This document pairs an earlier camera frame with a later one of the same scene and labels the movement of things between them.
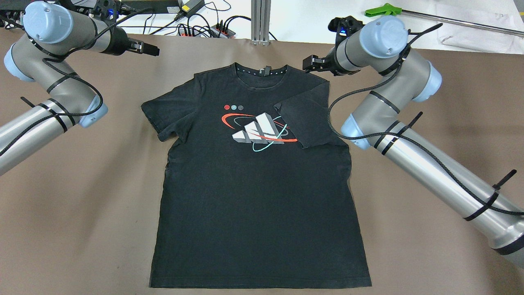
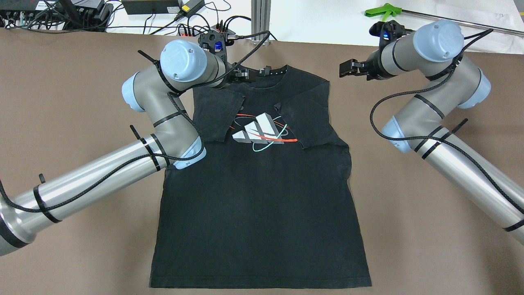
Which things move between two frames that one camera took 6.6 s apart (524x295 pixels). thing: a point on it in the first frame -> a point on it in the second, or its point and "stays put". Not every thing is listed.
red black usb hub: (217, 31) stays put
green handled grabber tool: (387, 8) stays put
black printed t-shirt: (257, 192) stays put
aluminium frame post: (260, 20) stays put
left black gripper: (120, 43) -> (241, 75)
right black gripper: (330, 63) -> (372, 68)
